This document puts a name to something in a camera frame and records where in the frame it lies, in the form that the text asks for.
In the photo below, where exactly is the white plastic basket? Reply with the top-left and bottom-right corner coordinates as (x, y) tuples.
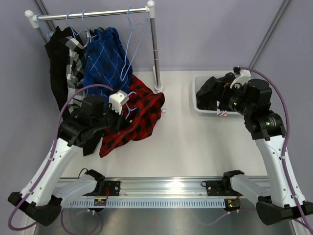
(192, 75), (240, 117)

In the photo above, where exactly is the aluminium frame post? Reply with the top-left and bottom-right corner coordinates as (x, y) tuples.
(33, 0), (56, 44)
(249, 0), (292, 69)

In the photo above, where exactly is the blue hanger of black shirt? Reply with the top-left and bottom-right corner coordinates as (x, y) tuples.
(36, 14), (51, 41)

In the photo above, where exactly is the blue hanger of red shirt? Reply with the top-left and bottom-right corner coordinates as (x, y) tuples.
(125, 91), (138, 120)

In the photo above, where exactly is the aluminium mounting rail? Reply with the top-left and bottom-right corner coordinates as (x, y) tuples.
(56, 177), (269, 198)

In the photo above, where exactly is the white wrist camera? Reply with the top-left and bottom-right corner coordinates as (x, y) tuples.
(109, 90), (129, 115)
(230, 66), (251, 89)

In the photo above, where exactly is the grey white plaid shirt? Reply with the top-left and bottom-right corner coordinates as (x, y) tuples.
(60, 28), (88, 113)

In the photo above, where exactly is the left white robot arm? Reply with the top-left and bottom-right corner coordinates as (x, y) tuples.
(8, 91), (129, 226)

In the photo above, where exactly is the dark pinstriped shirt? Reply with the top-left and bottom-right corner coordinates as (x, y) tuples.
(196, 72), (246, 111)

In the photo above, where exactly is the white slotted cable duct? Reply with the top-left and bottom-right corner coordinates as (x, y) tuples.
(66, 198), (226, 209)

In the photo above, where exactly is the metal clothes rack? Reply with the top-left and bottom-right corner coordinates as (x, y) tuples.
(24, 0), (167, 113)

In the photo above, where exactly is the left aluminium frame post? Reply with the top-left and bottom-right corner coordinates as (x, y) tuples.
(33, 0), (56, 44)

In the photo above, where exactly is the right aluminium frame post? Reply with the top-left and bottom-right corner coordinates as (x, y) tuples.
(249, 0), (292, 69)

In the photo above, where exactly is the light blue wire hanger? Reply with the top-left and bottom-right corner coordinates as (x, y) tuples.
(120, 7), (148, 81)

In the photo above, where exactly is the blue hanger of grey shirt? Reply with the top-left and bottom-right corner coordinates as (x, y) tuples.
(67, 11), (85, 40)

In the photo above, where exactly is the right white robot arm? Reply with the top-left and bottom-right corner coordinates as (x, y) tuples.
(217, 79), (313, 225)

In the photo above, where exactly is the red black plaid shirt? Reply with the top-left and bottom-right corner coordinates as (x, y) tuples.
(99, 75), (165, 158)

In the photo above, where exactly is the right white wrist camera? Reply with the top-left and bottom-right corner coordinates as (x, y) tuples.
(230, 66), (251, 89)

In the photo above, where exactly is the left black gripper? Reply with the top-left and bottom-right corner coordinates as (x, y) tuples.
(91, 103), (129, 134)

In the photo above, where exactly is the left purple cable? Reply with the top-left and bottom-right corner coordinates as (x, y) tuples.
(8, 84), (117, 232)

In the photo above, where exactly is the blue plaid shirt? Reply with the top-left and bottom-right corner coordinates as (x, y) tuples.
(83, 27), (133, 100)

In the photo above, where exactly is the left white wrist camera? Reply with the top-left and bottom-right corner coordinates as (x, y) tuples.
(109, 90), (129, 115)

